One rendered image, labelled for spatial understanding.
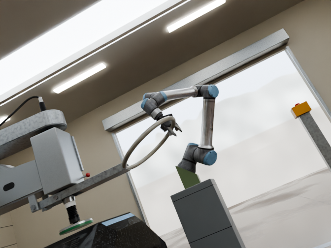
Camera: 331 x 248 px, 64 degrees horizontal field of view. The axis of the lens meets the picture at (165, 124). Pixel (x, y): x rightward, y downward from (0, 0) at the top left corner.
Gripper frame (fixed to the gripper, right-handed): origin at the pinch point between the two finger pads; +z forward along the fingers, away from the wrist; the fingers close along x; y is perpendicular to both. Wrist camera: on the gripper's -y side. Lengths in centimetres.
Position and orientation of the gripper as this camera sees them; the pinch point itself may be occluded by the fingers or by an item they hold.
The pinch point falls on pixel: (178, 132)
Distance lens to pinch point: 192.0
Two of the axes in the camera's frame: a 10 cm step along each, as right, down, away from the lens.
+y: -2.2, 5.7, 7.9
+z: 7.0, 6.6, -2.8
